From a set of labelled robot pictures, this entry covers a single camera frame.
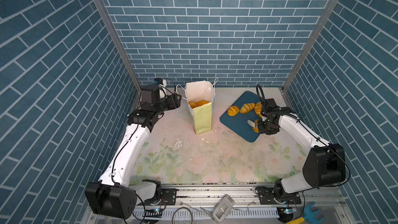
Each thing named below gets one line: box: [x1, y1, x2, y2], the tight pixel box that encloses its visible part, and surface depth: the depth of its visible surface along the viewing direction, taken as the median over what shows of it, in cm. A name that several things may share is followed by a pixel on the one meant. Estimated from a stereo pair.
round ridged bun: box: [226, 105, 240, 117], surface depth 106 cm
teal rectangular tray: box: [219, 90, 262, 143], surface depth 106 cm
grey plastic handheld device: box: [211, 193, 236, 224], surface depth 70 cm
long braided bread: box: [239, 102, 256, 114], surface depth 107 cm
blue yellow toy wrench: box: [285, 201, 326, 224], surface depth 69 cm
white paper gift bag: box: [185, 80, 216, 135], surface depth 91 cm
